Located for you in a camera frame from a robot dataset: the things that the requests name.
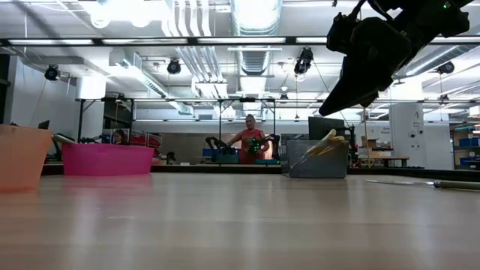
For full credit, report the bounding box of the orange plastic bin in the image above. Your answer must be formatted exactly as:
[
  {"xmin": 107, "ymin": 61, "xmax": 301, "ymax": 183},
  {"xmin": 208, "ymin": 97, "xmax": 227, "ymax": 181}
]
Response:
[{"xmin": 0, "ymin": 124, "xmax": 53, "ymax": 193}]

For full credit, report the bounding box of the cream handled utensil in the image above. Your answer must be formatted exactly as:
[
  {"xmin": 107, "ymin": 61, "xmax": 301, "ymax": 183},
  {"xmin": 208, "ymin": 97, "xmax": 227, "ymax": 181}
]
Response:
[{"xmin": 322, "ymin": 144, "xmax": 349, "ymax": 158}]

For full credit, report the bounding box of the cream handled knife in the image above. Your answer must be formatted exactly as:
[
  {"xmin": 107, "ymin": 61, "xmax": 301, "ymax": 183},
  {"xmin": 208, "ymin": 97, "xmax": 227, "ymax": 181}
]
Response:
[
  {"xmin": 318, "ymin": 135, "xmax": 346, "ymax": 154},
  {"xmin": 305, "ymin": 128, "xmax": 338, "ymax": 157}
]

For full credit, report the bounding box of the black aluminium table frame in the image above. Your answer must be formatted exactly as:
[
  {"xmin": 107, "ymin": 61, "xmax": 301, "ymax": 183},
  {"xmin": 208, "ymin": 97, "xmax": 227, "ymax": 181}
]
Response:
[{"xmin": 40, "ymin": 163, "xmax": 480, "ymax": 184}]

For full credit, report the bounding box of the black overhead frame beam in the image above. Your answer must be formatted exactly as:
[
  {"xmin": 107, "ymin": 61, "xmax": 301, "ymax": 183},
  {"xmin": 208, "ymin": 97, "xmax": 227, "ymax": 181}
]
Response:
[{"xmin": 0, "ymin": 35, "xmax": 480, "ymax": 48}]

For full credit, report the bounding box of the black distant workstation frame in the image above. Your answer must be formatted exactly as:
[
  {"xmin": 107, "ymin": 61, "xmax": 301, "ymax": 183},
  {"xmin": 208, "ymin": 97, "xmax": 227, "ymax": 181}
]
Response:
[{"xmin": 76, "ymin": 97, "xmax": 278, "ymax": 166}]

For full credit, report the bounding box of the green handled knife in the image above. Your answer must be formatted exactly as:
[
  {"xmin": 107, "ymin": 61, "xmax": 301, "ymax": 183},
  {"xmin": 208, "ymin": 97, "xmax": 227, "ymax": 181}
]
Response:
[{"xmin": 366, "ymin": 178, "xmax": 480, "ymax": 191}]

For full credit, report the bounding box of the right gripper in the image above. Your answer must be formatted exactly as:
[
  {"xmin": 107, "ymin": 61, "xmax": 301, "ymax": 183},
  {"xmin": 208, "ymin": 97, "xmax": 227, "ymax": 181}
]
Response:
[{"xmin": 318, "ymin": 16, "xmax": 413, "ymax": 117}]

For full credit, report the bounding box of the black vertical post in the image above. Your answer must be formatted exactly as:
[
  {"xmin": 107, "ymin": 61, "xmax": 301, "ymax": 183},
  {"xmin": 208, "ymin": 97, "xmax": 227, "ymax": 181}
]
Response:
[{"xmin": 0, "ymin": 54, "xmax": 11, "ymax": 125}]

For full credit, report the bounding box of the thin hanging cord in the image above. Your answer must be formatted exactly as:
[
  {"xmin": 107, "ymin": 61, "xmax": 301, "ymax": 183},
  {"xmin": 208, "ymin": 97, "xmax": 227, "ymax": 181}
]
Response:
[{"xmin": 361, "ymin": 106, "xmax": 371, "ymax": 169}]

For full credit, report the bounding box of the pink-red plastic bin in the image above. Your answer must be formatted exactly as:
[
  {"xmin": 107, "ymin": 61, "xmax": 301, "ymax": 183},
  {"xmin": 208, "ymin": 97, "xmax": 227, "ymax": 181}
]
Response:
[{"xmin": 62, "ymin": 143, "xmax": 155, "ymax": 177}]

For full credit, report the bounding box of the cardboard box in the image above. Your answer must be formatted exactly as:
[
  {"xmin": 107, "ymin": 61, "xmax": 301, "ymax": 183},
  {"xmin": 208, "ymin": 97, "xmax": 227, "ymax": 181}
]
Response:
[{"xmin": 360, "ymin": 135, "xmax": 379, "ymax": 150}]

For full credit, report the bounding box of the silver ventilation duct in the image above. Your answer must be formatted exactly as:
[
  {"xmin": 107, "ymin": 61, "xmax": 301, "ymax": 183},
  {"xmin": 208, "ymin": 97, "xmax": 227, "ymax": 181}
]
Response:
[{"xmin": 230, "ymin": 0, "xmax": 283, "ymax": 76}]

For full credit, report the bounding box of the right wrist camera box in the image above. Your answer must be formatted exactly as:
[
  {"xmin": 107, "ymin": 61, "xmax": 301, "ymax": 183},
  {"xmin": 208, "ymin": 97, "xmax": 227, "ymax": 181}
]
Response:
[{"xmin": 325, "ymin": 12, "xmax": 357, "ymax": 54}]

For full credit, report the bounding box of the storage shelf with blue bins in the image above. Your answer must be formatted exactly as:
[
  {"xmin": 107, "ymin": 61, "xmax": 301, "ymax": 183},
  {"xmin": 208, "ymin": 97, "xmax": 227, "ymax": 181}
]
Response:
[{"xmin": 449, "ymin": 125, "xmax": 480, "ymax": 170}]

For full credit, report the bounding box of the person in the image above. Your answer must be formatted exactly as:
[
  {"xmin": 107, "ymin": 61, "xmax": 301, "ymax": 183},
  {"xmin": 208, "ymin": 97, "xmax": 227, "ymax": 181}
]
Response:
[
  {"xmin": 227, "ymin": 114, "xmax": 271, "ymax": 165},
  {"xmin": 112, "ymin": 129, "xmax": 128, "ymax": 146}
]

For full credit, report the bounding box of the grey translucent plastic bin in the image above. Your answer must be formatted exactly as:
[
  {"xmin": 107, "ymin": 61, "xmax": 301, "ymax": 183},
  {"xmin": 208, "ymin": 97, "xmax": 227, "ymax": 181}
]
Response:
[{"xmin": 287, "ymin": 139, "xmax": 350, "ymax": 179}]

